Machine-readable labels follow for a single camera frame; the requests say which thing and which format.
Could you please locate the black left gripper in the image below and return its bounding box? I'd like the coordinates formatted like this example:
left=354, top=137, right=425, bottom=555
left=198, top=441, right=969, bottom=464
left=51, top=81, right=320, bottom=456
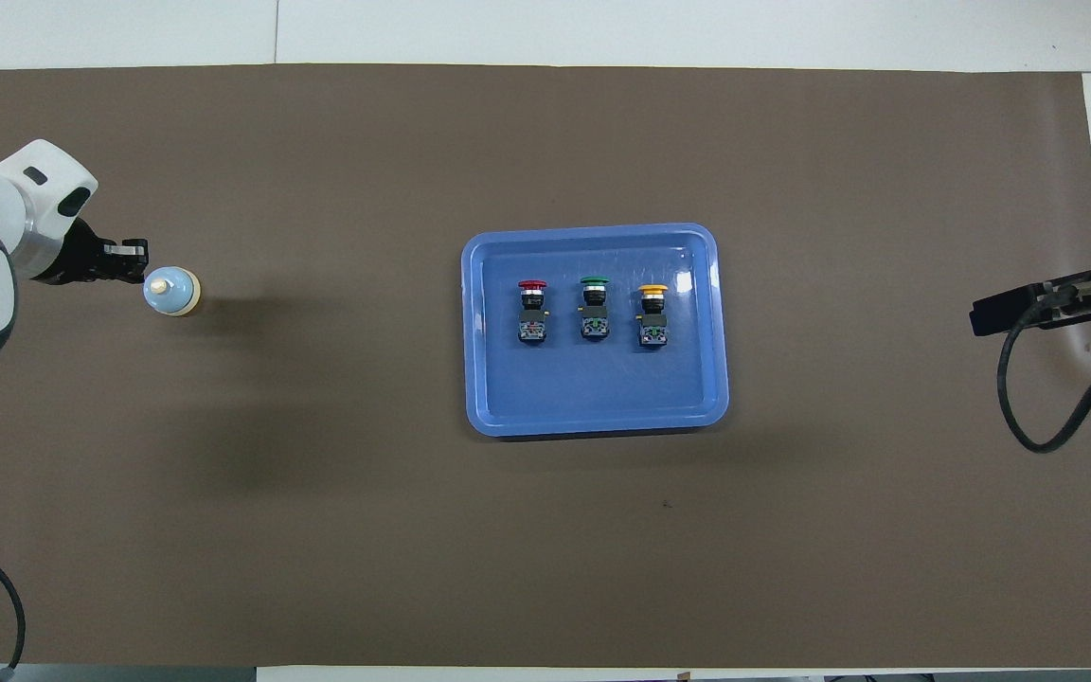
left=34, top=219, right=150, bottom=286

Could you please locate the light blue desk bell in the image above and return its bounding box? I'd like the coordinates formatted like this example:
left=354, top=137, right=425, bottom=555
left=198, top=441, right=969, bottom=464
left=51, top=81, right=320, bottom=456
left=143, top=267, right=202, bottom=317

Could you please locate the yellow push button switch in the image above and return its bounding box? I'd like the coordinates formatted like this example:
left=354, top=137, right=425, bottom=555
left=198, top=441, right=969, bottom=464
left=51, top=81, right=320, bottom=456
left=636, top=283, right=671, bottom=350

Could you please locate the red push button switch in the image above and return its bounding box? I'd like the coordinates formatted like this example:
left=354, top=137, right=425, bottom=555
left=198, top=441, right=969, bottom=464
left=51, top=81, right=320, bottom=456
left=517, top=278, right=549, bottom=346

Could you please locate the green push button switch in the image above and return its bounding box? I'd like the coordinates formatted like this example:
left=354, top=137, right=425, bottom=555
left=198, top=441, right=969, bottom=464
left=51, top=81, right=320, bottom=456
left=578, top=276, right=612, bottom=343

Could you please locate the blue plastic tray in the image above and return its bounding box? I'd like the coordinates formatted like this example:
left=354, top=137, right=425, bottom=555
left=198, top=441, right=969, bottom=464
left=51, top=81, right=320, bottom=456
left=460, top=223, right=730, bottom=439

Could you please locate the brown table mat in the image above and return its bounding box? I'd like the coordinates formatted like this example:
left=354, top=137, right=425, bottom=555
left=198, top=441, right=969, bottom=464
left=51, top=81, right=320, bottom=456
left=0, top=63, right=1091, bottom=669

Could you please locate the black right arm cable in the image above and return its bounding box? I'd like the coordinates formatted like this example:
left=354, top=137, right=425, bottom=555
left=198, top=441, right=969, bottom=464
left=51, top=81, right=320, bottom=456
left=997, top=282, right=1091, bottom=454

